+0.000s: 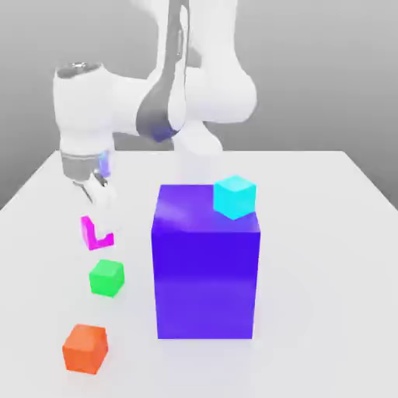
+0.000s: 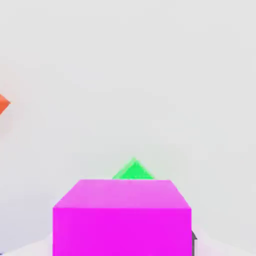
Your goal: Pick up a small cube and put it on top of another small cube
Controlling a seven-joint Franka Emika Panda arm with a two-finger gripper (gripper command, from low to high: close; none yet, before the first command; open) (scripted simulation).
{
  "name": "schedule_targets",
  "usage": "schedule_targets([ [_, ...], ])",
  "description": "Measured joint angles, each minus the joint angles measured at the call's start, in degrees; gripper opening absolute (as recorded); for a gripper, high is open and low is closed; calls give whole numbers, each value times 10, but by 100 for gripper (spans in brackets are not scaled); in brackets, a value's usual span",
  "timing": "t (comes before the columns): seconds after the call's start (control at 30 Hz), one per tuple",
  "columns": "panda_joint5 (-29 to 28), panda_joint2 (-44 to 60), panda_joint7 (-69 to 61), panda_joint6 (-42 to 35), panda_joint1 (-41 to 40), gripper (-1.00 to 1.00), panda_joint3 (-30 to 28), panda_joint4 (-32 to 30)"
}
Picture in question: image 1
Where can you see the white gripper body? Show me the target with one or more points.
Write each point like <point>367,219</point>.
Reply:
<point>101,194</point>

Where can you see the small magenta cube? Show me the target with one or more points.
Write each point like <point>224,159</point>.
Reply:
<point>94,244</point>

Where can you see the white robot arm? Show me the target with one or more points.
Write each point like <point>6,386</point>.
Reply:
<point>93,102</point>

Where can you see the small green cube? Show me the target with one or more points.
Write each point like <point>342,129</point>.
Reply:
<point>105,278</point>

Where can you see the small cyan cube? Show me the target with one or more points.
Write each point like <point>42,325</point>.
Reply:
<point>234,197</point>

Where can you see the small orange cube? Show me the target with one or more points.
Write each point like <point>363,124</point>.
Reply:
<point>84,349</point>

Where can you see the large purple box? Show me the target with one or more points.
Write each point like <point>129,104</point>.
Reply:
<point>205,279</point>

